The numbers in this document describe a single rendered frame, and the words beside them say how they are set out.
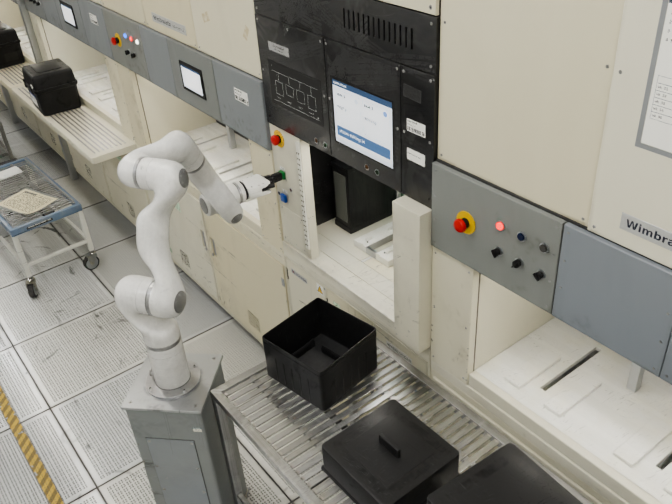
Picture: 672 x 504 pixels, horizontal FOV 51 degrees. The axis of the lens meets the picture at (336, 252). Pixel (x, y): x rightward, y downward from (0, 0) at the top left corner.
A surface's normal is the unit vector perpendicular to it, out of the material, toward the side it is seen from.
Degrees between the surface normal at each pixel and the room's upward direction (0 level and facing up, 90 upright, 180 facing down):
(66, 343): 0
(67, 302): 0
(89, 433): 0
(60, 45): 90
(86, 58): 90
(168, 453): 90
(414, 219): 90
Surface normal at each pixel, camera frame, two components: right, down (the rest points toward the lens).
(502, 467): -0.06, -0.83
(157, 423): -0.13, 0.56
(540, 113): -0.79, 0.38
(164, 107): 0.61, 0.41
